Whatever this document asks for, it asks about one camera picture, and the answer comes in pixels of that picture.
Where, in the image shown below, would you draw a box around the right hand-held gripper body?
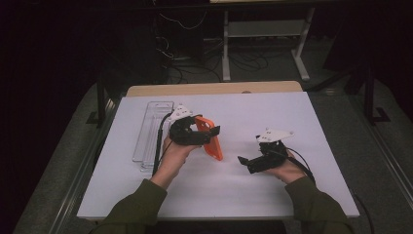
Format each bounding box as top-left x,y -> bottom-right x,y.
247,127 -> 295,175

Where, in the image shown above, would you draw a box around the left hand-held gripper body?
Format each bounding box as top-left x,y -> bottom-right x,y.
168,103 -> 212,146

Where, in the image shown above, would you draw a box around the orange phone case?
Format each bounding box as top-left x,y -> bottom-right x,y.
194,115 -> 224,162

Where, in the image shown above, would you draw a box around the person's right hand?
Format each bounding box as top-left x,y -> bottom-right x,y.
267,151 -> 308,184

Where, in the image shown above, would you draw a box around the person's left hand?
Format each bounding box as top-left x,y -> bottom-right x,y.
150,136 -> 203,190

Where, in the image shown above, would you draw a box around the wooden table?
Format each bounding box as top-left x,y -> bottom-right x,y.
126,80 -> 304,98

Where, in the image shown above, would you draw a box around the clear plastic tray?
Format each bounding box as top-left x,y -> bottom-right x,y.
131,100 -> 175,174

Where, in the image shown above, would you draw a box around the white work board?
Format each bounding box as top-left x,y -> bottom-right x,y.
77,92 -> 360,219

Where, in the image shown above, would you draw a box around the black metal stand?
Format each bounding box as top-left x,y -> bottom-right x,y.
362,61 -> 392,127
86,77 -> 113,130

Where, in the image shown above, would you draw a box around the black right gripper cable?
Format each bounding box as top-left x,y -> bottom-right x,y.
285,147 -> 375,234

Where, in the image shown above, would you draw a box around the black floor cables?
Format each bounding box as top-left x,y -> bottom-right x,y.
155,35 -> 281,84

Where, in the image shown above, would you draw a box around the white hanging cable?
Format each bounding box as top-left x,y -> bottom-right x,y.
158,11 -> 208,31

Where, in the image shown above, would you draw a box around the white metal desk frame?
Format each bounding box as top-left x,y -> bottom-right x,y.
221,7 -> 317,83

